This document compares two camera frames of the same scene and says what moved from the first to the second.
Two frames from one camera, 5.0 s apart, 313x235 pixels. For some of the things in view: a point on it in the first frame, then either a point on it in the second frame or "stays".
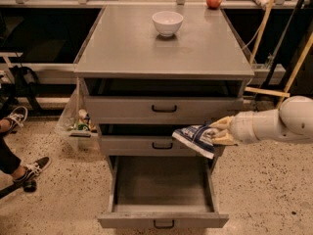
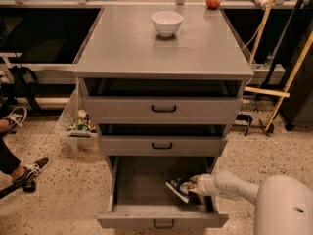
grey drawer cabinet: x=152 y=70 stays
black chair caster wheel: x=30 y=186 stays
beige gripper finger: x=226 y=122 to x=196 y=178
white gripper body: x=243 y=127 to x=203 y=184
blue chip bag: x=198 y=138 to x=180 y=187
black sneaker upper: x=18 y=117 stays
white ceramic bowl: x=167 y=23 stays
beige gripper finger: x=224 y=139 to x=195 y=190
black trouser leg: x=9 y=160 stays
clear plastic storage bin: x=76 y=124 stays
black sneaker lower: x=33 y=169 stays
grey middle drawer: x=142 y=139 stays
